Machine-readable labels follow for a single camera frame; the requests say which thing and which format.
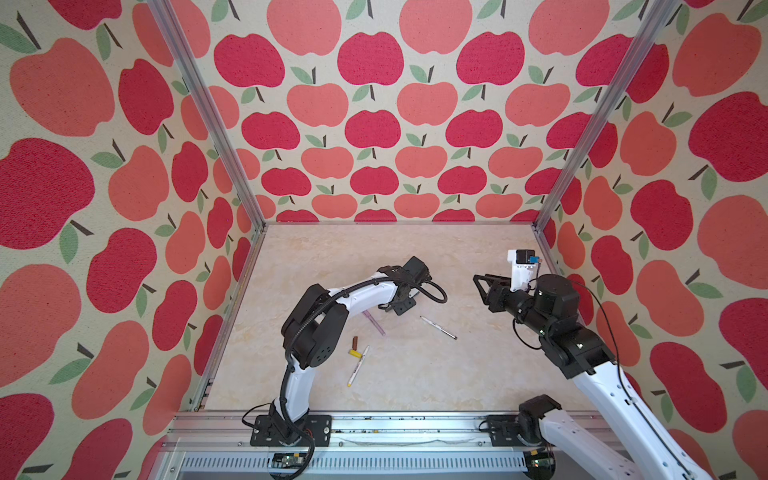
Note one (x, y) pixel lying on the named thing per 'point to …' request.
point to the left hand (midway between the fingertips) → (403, 299)
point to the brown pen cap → (355, 343)
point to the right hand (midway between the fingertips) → (488, 275)
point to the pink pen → (375, 324)
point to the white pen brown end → (440, 328)
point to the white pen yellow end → (351, 381)
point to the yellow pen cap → (355, 354)
